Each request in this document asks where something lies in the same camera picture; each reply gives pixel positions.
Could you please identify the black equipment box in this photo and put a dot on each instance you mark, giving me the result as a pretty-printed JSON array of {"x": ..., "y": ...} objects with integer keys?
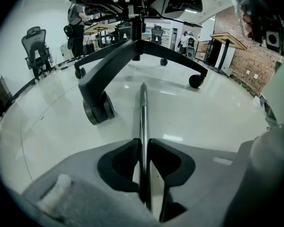
[{"x": 4, "y": 91}]

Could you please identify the white shelving unit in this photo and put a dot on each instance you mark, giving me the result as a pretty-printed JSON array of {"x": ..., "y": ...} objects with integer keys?
[{"x": 170, "y": 34}]

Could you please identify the wooden desk with black legs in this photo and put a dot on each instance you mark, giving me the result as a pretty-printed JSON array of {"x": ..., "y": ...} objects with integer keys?
[{"x": 99, "y": 27}]

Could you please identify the person's right hand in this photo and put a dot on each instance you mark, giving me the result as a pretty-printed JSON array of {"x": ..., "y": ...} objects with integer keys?
[{"x": 247, "y": 20}]

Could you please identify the red panel on stand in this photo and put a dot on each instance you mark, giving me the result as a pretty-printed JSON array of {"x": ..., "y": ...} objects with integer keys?
[{"x": 227, "y": 40}]

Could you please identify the black mesh office chair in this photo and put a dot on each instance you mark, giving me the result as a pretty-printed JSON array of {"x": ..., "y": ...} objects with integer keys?
[
  {"x": 36, "y": 48},
  {"x": 157, "y": 34},
  {"x": 123, "y": 53}
]

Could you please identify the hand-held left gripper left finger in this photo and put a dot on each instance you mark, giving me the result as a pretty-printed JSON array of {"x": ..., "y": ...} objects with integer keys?
[{"x": 104, "y": 169}]

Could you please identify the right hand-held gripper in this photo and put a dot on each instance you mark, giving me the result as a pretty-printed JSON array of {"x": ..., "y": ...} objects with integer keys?
[{"x": 262, "y": 13}]

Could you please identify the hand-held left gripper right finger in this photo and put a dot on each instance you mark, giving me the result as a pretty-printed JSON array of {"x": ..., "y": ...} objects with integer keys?
[{"x": 187, "y": 169}]

